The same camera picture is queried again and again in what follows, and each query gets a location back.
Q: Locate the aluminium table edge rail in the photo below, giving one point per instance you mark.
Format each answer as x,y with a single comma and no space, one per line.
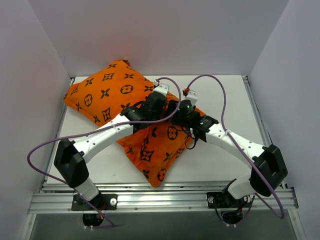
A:
58,108

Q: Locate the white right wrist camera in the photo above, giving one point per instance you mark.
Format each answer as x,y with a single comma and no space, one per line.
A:
190,95

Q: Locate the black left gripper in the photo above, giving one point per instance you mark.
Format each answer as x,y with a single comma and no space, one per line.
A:
162,109

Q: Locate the orange patterned pillowcase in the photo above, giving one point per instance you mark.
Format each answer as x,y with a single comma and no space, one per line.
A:
103,95

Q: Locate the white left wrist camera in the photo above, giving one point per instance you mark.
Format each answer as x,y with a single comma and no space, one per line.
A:
160,88

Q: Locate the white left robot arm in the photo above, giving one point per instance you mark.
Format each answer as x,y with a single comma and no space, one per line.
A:
72,156

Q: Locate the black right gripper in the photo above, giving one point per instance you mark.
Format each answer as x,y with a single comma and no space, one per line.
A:
176,117

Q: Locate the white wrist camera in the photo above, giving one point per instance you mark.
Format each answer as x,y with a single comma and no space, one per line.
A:
160,88
190,95

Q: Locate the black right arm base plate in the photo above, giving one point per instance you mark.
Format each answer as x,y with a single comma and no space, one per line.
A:
221,201

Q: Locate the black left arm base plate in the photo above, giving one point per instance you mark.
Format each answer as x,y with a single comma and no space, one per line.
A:
102,202

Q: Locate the aluminium front mounting rail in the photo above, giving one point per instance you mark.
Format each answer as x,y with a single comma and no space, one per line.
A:
132,197

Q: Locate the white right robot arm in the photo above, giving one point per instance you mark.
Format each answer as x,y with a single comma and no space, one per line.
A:
268,168

